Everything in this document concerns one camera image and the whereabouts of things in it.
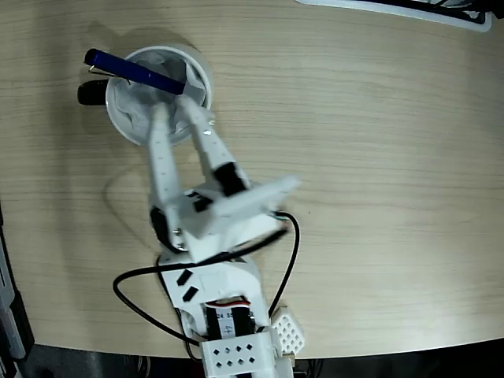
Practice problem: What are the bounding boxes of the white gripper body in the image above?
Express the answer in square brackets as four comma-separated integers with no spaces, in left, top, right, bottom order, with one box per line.
[174,183,284,264]

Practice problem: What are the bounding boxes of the blue metal pen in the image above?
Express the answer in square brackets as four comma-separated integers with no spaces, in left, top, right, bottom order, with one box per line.
[83,47,187,96]

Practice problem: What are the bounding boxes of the white tissue paper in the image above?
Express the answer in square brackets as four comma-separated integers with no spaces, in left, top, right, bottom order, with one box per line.
[113,53,208,139]

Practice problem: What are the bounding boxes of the white framed keyboard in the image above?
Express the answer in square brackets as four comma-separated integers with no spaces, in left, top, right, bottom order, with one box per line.
[295,0,495,35]

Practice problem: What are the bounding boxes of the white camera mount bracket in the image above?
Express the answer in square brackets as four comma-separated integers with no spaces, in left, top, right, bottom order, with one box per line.
[210,175,303,222]

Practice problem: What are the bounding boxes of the white mug with black handle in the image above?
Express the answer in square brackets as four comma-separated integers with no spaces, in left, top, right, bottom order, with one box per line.
[77,42,216,149]

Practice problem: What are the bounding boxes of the black camera cable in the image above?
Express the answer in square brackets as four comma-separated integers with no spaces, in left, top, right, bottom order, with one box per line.
[113,211,302,361]

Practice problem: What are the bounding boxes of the grey black equipment frame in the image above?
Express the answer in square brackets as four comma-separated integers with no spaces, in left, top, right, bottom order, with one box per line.
[0,200,36,378]

